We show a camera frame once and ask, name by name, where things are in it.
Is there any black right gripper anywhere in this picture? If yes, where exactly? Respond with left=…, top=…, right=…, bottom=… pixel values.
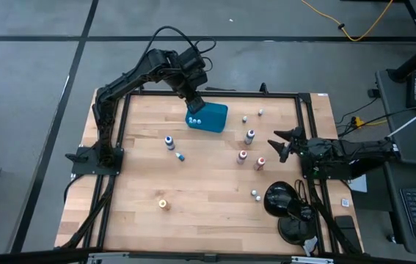
left=267, top=126, right=318, bottom=164

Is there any teal plastic bin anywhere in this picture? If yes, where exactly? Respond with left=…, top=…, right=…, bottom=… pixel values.
left=185, top=101, right=229, bottom=133

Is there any black desk lamp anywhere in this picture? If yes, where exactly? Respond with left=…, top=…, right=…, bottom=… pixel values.
left=263, top=180, right=318, bottom=246

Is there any yellow plug connector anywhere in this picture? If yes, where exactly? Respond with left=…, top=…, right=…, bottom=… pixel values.
left=350, top=116, right=388, bottom=128

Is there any black phone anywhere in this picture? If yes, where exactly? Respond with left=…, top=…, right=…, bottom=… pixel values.
left=334, top=215, right=362, bottom=254

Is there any white rod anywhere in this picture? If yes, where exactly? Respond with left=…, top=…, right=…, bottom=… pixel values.
left=386, top=98, right=416, bottom=139

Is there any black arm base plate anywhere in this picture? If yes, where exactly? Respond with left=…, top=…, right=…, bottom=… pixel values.
left=300, top=150, right=352, bottom=180
left=70, top=146, right=125, bottom=176

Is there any black metal table frame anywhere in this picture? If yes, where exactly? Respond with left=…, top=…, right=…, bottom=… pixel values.
left=55, top=81, right=365, bottom=257

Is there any yellow floor cable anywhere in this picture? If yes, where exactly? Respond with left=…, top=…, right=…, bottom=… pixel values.
left=301, top=0, right=395, bottom=43

